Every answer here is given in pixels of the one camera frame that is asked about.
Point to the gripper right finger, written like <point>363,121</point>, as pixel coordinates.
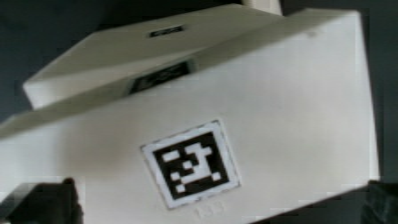
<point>380,205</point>

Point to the white block with tags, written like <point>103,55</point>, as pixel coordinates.
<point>219,139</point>

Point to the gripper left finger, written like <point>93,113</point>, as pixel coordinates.
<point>41,203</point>

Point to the white cabinet box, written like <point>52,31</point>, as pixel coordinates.
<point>126,49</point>

